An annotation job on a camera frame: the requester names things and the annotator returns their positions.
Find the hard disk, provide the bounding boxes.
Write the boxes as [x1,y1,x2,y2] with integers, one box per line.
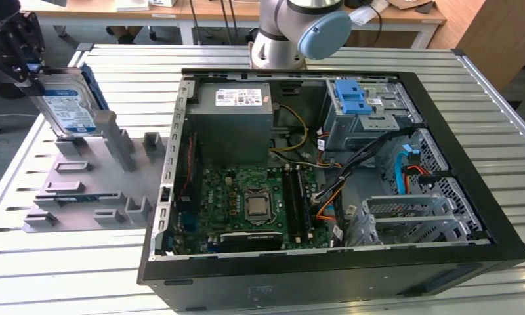
[25,63,111,140]

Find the red wire white connector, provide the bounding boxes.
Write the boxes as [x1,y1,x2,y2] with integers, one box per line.
[315,131,337,167]

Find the black white wire bundle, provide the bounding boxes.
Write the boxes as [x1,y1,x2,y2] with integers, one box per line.
[269,147,347,170]

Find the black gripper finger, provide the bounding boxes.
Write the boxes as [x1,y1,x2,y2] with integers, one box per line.
[1,10,48,69]
[0,48,45,98]

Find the orange wire black connector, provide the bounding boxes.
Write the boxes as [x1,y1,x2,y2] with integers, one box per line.
[401,165,452,184]

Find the grey power supply unit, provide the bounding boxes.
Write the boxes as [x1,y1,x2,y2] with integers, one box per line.
[187,81,276,168]

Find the black waste bin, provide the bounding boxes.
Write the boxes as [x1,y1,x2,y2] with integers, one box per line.
[0,83,32,100]

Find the red black twisted wire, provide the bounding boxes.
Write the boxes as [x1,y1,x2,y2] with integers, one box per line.
[181,133,197,201]

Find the black PC case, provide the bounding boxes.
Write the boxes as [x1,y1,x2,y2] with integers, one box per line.
[135,67,525,312]

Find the yellow wire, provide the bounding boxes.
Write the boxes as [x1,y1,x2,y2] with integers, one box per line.
[269,104,309,154]

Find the green motherboard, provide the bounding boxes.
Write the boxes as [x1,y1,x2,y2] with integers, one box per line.
[164,165,347,255]

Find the grey parts rack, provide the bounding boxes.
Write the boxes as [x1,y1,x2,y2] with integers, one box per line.
[21,110,169,234]

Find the black RAM slot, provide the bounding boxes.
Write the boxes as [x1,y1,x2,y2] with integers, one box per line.
[281,165,303,242]

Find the silver optical drive cage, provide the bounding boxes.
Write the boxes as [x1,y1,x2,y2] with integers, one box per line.
[323,78,424,152]

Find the brown cardboard piece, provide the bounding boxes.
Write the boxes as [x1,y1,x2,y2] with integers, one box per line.
[387,0,435,14]

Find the black graphics card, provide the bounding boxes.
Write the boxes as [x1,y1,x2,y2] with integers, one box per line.
[217,230,287,253]

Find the black CPU socket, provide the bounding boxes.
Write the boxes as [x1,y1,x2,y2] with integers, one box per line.
[240,187,277,226]

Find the person legs under desk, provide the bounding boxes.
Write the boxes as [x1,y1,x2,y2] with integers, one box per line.
[105,26,144,45]

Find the silver CPU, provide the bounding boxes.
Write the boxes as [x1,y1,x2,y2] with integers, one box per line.
[244,193,272,219]

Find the wooden cabinet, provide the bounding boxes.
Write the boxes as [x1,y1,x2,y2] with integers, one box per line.
[428,0,525,93]

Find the blue data wire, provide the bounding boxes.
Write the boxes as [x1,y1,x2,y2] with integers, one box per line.
[393,144,421,200]

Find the silver disk bay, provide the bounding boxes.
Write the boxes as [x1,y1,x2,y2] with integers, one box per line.
[348,193,485,247]

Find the wooden desk white frame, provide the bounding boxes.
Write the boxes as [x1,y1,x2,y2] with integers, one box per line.
[39,0,448,50]

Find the blue plastic drive latch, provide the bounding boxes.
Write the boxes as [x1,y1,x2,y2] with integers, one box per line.
[333,79,373,115]

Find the blue RAM stick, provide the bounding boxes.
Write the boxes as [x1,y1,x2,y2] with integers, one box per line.
[55,195,101,205]

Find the white book stack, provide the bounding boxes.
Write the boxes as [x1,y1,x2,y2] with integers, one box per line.
[116,0,152,12]

